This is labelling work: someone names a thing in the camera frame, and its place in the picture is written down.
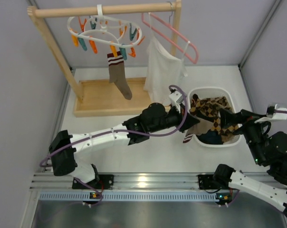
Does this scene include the white round clip hanger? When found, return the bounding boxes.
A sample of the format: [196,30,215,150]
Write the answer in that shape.
[67,4,145,60]

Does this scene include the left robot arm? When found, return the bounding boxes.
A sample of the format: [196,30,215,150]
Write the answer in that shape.
[49,103,200,183]

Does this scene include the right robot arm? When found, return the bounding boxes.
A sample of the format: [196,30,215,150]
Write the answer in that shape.
[213,104,287,218]

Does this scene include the pile of socks in basket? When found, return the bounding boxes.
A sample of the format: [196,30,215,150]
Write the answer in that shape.
[190,94,239,145]

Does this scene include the pink clothes hanger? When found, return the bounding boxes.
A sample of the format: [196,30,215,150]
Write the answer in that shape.
[141,12,199,65]

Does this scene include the white plastic laundry basket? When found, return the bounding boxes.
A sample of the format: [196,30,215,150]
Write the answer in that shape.
[187,86,243,148]

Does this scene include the white hanging garment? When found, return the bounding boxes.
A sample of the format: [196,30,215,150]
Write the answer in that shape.
[143,11,188,107]

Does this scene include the wooden clothes rack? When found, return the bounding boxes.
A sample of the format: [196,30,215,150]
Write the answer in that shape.
[27,0,182,117]

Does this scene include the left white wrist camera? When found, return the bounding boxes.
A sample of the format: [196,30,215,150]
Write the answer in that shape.
[169,90,188,114]

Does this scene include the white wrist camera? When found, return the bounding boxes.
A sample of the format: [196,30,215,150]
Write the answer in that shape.
[254,103,287,124]
[169,90,188,114]

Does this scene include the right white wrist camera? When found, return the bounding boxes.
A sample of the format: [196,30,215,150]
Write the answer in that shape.
[254,103,287,124]

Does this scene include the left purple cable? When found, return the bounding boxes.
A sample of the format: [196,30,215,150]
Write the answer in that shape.
[39,85,189,206]

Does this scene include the aluminium mounting rail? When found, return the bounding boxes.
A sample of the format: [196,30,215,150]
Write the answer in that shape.
[30,172,245,205]

